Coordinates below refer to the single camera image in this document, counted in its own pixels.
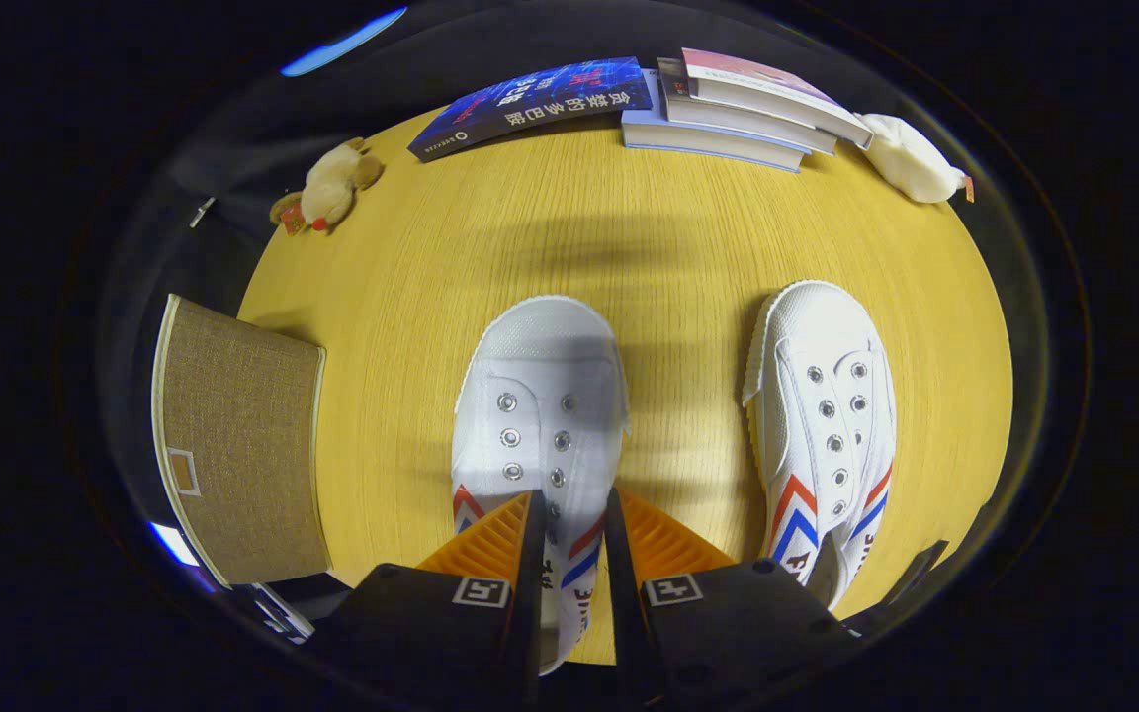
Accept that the grey cover book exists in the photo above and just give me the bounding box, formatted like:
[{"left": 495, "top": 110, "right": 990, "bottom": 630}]
[{"left": 657, "top": 57, "right": 839, "bottom": 156}]

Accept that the dark blue book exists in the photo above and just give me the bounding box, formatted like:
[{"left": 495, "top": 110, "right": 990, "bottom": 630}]
[{"left": 407, "top": 56, "right": 654, "bottom": 163}]

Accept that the brown plush toy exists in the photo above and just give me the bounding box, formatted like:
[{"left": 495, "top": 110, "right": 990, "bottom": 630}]
[{"left": 269, "top": 137, "right": 385, "bottom": 236}]

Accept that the white canvas shoe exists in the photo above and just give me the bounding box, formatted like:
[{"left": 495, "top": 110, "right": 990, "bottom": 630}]
[
  {"left": 451, "top": 295, "right": 632, "bottom": 676},
  {"left": 743, "top": 280, "right": 898, "bottom": 611}
]

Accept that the computer monitor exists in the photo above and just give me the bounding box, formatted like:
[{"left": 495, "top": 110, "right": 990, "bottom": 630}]
[{"left": 147, "top": 521, "right": 315, "bottom": 644}]

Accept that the white plush toy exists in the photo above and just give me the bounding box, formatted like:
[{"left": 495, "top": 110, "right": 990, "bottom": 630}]
[{"left": 861, "top": 113, "right": 976, "bottom": 205}]

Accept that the beige fabric storage box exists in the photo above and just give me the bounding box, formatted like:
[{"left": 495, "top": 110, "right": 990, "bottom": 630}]
[{"left": 151, "top": 294, "right": 333, "bottom": 586}]

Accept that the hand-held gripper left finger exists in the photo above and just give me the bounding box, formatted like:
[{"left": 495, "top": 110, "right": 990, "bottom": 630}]
[{"left": 307, "top": 489, "right": 548, "bottom": 708}]

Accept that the light blue cover book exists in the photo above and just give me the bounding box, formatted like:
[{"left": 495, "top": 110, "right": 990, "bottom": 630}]
[{"left": 621, "top": 69, "right": 813, "bottom": 174}]

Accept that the dark grey block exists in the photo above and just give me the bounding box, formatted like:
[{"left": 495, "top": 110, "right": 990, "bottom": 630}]
[{"left": 876, "top": 539, "right": 951, "bottom": 609}]

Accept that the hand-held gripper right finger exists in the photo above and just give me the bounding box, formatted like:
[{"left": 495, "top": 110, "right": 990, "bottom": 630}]
[{"left": 604, "top": 487, "right": 862, "bottom": 708}]

